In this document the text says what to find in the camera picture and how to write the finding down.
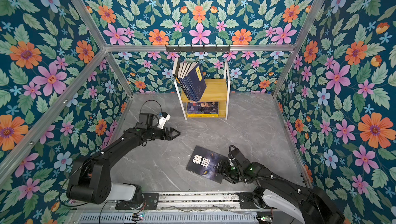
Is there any black hook rail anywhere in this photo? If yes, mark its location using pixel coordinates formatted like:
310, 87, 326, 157
165, 45, 231, 53

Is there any navy book yellow label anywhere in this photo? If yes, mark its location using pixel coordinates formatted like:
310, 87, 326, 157
178, 61, 185, 92

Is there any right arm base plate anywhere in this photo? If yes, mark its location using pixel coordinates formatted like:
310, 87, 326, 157
237, 193, 266, 209

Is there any black book on shelf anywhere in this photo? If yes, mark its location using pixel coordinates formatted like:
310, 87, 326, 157
172, 58, 180, 84

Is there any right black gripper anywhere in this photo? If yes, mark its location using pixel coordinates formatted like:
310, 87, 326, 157
214, 162, 243, 184

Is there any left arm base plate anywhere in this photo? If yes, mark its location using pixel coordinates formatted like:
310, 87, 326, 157
115, 192, 159, 211

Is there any purple book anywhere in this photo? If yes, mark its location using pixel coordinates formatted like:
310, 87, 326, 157
187, 102, 219, 114

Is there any yellow book under shelf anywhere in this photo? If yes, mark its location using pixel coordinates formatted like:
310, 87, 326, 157
187, 116, 218, 119

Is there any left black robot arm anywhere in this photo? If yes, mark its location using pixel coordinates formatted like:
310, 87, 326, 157
66, 111, 180, 209

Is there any yellow cartoon cover book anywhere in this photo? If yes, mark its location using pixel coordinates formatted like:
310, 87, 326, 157
187, 114, 219, 117

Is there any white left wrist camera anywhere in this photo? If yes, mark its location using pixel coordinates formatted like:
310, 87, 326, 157
157, 111, 171, 129

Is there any black wolf cover book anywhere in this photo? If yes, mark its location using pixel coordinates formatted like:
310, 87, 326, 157
186, 146, 228, 183

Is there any wooden shelf white frame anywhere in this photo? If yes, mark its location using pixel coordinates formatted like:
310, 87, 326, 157
174, 61, 231, 120

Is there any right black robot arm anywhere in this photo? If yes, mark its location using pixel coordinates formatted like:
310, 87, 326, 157
217, 145, 345, 224

